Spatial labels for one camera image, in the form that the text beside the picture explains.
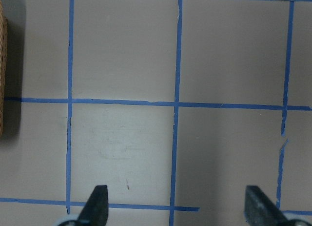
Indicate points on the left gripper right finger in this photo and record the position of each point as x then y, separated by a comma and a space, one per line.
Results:
261, 211

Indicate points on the brown wicker basket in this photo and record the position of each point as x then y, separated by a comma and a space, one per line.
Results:
3, 62

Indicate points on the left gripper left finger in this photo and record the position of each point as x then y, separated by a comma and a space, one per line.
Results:
95, 211

